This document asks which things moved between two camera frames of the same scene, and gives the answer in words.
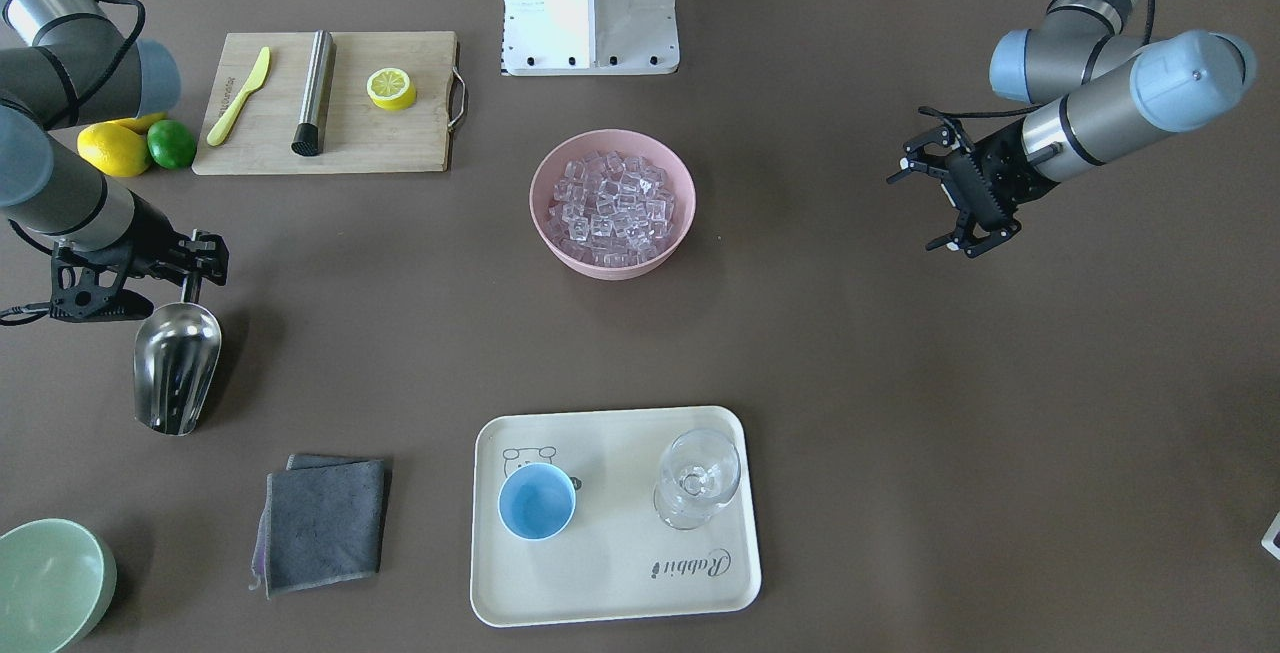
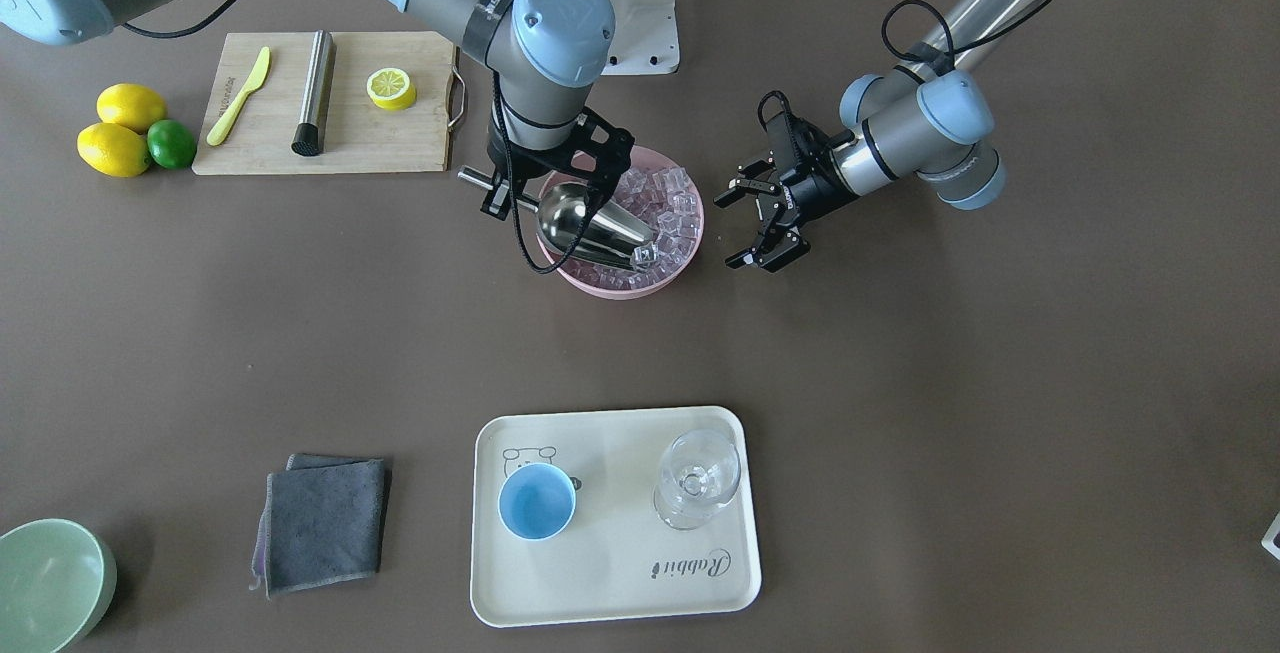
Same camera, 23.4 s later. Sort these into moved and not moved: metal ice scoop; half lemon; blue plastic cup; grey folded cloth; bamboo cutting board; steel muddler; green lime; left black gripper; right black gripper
Moved: left black gripper; right black gripper; metal ice scoop
Not moved: half lemon; bamboo cutting board; blue plastic cup; green lime; grey folded cloth; steel muddler
